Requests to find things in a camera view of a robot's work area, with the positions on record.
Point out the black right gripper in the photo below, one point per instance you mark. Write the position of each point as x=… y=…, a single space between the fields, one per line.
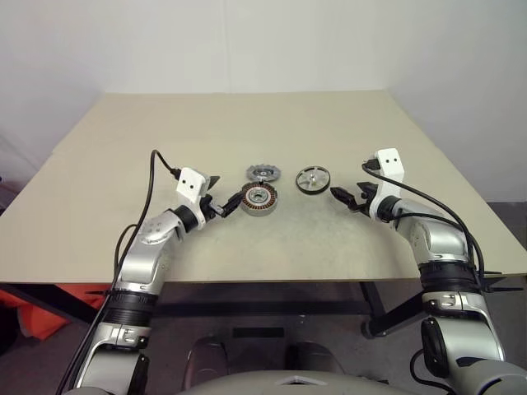
x=363 y=203

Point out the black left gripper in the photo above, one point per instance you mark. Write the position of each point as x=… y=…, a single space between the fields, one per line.
x=210 y=205

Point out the silver motor stator copper windings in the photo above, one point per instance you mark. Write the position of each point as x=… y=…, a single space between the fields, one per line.
x=259 y=203

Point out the grey toothed gear ring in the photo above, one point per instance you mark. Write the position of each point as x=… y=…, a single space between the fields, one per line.
x=263 y=172

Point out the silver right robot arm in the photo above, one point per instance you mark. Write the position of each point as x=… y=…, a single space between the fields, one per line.
x=444 y=243

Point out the black rectangular floor plate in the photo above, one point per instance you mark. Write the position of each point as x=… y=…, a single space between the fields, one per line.
x=258 y=332

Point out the dark grey rounded shape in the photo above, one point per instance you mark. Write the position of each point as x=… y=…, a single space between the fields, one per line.
x=206 y=362

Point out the silver robot torso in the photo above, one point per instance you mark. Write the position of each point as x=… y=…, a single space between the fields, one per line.
x=284 y=382

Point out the orange object under table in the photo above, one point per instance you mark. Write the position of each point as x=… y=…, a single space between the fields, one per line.
x=45 y=317

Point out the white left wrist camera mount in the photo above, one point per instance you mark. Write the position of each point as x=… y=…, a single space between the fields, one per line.
x=189 y=181

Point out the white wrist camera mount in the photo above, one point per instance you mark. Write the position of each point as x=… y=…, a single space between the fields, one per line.
x=389 y=158
x=189 y=181

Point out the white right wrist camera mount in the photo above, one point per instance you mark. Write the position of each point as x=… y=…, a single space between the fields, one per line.
x=389 y=158

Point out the black metal table frame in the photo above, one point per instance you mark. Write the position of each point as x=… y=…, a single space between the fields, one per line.
x=263 y=298

